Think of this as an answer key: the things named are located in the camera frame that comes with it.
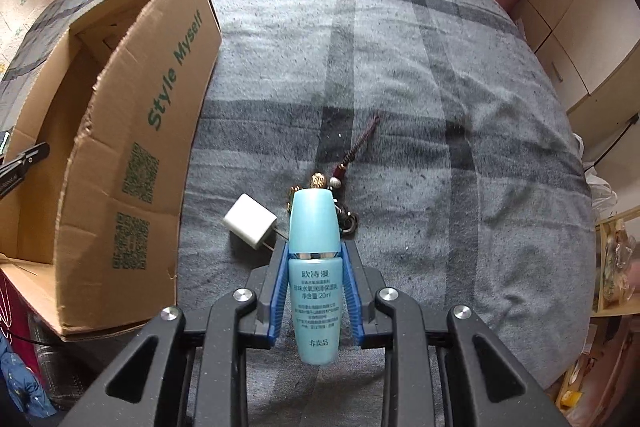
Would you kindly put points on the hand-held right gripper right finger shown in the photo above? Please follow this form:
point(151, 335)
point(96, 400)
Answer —
point(352, 292)

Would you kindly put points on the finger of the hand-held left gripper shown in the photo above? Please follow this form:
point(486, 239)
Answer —
point(25, 159)

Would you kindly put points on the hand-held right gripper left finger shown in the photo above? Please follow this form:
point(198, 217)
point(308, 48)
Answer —
point(277, 287)

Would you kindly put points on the teal cosmetic bottle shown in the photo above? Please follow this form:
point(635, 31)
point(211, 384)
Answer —
point(312, 282)

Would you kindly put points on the small white charger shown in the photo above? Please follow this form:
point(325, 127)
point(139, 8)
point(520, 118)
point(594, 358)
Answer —
point(247, 222)

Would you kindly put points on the brown cardboard box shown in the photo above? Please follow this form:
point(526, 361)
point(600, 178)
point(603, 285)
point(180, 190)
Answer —
point(125, 132)

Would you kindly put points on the red cloth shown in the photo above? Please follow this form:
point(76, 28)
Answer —
point(12, 307)

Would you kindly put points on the blue clothing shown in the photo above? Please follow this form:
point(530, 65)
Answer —
point(20, 382)

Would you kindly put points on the wooden shelf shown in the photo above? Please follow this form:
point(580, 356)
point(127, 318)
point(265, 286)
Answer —
point(605, 232)

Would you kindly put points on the white plastic bag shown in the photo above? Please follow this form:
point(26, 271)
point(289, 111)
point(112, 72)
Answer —
point(600, 197)

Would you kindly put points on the beige wardrobe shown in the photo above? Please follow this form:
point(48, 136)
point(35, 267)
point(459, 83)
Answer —
point(590, 57)

